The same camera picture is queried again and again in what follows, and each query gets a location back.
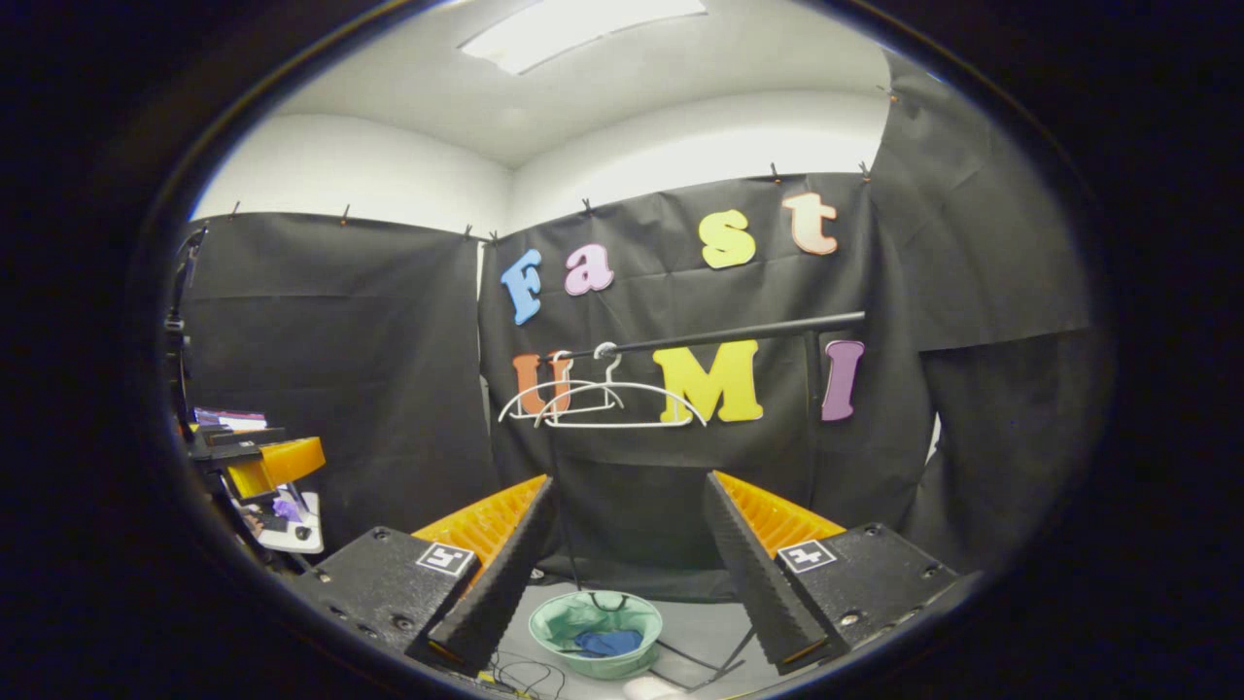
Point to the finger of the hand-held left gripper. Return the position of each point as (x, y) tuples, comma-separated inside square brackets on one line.
[(282, 462)]

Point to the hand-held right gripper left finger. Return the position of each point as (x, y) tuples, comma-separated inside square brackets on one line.
[(505, 583)]

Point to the green laundry hamper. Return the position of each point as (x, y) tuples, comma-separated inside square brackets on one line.
[(559, 617)]

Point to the white rounded object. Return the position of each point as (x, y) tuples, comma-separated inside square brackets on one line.
[(653, 688)]

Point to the white desk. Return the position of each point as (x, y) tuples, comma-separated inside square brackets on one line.
[(311, 515)]

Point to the large white clothes hanger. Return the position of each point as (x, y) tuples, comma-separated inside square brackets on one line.
[(622, 424)]

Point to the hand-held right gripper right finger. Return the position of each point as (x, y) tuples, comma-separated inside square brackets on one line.
[(763, 583)]

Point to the small white clothes hanger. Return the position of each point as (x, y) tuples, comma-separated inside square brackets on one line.
[(515, 399)]

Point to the black backdrop cloth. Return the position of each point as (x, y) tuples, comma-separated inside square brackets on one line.
[(369, 369)]

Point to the black clothes rack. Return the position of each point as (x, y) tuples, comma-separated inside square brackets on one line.
[(739, 334)]

